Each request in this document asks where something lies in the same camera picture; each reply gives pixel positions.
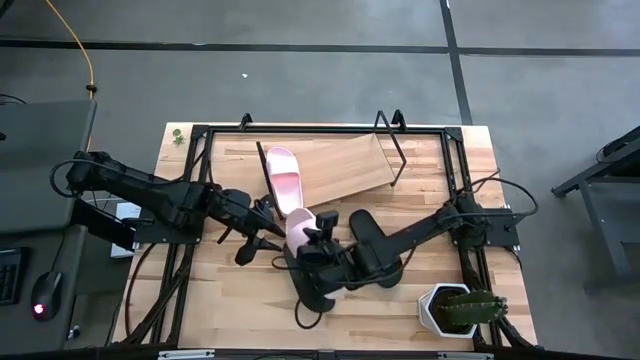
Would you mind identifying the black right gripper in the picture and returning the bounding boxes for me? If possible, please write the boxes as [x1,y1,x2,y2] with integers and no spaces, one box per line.
[298,239,361,301]

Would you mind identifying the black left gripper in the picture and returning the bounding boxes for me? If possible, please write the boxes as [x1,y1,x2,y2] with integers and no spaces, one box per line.
[212,188,288,268]

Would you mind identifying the black rubber slide sandal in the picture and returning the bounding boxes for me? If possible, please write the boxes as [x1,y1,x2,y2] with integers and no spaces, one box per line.
[282,239,337,315]
[348,208,404,290]

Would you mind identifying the pink rubber slide sandal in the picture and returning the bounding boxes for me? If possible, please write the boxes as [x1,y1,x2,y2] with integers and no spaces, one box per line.
[264,146,305,219]
[284,207,347,301]

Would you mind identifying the wooden shelf with black frame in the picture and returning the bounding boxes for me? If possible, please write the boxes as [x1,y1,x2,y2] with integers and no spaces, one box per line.
[255,109,407,221]

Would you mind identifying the white hexagonal plant pot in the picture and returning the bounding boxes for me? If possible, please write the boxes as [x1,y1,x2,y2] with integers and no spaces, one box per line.
[418,282,484,340]

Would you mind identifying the white paper sheet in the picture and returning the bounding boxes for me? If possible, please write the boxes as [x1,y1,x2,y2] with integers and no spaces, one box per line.
[110,201,144,260]

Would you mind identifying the green cactus plant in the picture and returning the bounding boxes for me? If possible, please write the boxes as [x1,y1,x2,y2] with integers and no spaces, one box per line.
[439,289,510,329]

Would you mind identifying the black flat bar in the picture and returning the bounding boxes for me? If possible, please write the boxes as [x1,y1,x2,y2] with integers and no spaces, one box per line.
[69,197,139,251]

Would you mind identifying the black computer mouse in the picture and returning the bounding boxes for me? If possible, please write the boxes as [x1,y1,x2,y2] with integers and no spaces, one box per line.
[29,269,65,323]

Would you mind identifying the grey flat panel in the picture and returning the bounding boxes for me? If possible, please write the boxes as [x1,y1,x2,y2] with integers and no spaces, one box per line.
[0,98,99,236]

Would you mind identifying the black keyboard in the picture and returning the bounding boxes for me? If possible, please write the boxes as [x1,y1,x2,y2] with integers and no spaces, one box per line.
[0,246,25,307]

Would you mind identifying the dark grey desk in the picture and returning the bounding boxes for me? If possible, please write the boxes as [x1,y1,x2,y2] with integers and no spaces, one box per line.
[0,224,89,357]

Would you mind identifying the black metal stand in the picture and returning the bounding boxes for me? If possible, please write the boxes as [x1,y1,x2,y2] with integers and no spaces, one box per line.
[551,124,640,294]

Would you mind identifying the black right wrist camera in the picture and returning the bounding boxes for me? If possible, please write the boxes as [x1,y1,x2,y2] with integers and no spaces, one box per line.
[315,209,340,241]

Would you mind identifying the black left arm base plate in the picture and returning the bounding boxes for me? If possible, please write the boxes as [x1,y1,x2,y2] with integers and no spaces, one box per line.
[133,197,205,246]

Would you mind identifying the black aluminium table frame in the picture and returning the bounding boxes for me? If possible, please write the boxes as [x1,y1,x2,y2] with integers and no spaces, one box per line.
[112,123,536,351]

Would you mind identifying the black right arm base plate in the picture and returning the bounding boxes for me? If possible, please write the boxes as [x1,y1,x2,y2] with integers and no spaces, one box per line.
[447,205,521,251]

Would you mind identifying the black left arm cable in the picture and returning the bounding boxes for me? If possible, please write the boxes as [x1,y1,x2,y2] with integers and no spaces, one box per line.
[48,149,214,200]

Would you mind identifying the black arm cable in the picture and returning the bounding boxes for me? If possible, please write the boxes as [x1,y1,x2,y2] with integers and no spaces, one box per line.
[272,167,540,331]
[48,149,214,200]

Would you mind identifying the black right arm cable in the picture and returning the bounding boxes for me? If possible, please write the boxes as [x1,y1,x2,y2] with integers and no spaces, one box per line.
[272,167,540,331]

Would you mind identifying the yellow cable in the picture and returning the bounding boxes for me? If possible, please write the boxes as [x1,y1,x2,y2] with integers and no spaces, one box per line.
[44,0,96,151]

